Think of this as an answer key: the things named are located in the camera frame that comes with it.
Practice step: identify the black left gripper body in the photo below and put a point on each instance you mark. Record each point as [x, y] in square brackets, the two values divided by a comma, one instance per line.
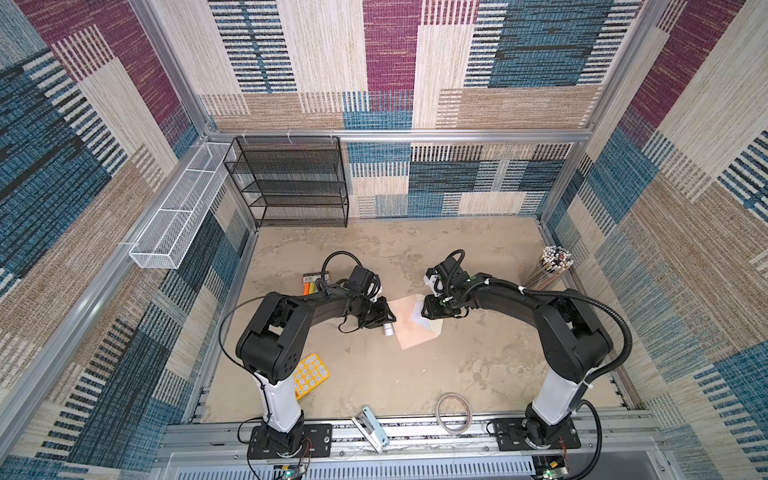
[373, 314]

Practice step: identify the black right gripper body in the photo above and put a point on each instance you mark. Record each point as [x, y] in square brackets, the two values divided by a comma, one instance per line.
[441, 307]

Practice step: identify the pink envelope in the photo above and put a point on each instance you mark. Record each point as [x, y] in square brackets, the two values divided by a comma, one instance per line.
[408, 333]

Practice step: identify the white letter with green border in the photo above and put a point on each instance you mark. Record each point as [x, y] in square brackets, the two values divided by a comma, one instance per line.
[417, 316]

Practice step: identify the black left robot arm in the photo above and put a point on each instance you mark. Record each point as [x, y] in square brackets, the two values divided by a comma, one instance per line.
[270, 347]

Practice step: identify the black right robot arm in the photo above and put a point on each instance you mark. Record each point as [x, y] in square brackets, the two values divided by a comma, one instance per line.
[582, 338]

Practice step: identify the pack of coloured markers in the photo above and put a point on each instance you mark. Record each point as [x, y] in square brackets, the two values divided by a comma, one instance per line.
[309, 281]

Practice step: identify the yellow calculator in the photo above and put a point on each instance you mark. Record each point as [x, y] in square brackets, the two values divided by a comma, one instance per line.
[309, 374]

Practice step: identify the light blue stapler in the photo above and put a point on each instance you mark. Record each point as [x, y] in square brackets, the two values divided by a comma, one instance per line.
[371, 429]

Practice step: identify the cup of pencils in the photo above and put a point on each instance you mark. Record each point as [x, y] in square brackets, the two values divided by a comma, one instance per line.
[553, 262]

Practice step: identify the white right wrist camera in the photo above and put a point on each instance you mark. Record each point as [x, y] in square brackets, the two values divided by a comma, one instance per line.
[434, 281]

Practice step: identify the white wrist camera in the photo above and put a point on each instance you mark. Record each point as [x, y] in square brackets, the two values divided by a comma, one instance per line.
[374, 291]
[434, 281]

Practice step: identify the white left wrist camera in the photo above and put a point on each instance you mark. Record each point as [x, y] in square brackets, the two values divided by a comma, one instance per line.
[374, 291]

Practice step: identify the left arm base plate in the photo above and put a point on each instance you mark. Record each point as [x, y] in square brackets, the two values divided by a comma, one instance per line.
[267, 443]

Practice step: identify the black wire shelf rack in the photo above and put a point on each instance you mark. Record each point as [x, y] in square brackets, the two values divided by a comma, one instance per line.
[290, 181]

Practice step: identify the white wire mesh basket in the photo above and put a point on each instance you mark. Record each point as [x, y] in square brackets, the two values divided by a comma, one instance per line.
[166, 239]

